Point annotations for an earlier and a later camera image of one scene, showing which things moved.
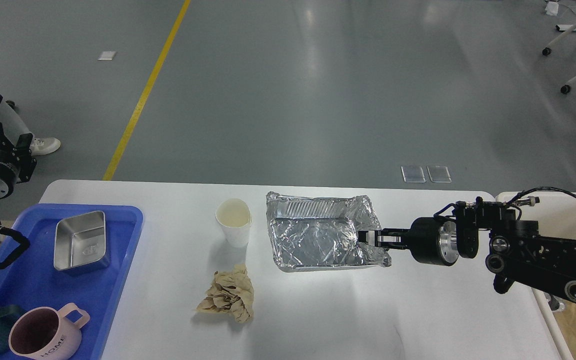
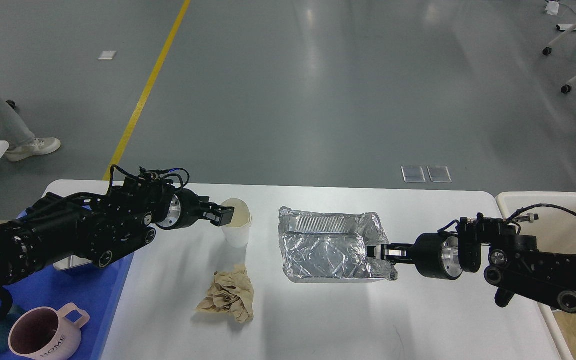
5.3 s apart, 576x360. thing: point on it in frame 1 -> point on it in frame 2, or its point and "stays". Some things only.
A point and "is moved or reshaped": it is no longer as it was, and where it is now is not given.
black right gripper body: (433, 241) -> (437, 255)
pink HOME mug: (44, 333) stays
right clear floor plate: (439, 174) stays
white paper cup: (234, 216) stays
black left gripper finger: (23, 145) -> (219, 217)
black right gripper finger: (369, 236) -> (375, 251)
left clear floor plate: (413, 174) stays
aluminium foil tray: (307, 231) is moved or reshaped
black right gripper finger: (385, 242) -> (392, 256)
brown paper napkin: (231, 291) stays
